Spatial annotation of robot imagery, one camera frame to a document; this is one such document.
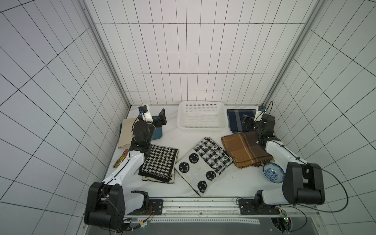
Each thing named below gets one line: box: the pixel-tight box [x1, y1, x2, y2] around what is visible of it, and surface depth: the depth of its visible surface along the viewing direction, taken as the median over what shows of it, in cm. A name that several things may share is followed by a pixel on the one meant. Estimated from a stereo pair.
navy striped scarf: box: [226, 108, 257, 133], surface depth 112 cm
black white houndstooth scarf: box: [138, 144, 180, 184], surface depth 85 cm
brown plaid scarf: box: [221, 131, 276, 169], surface depth 92 cm
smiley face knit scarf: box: [174, 137, 234, 197], surface depth 85 cm
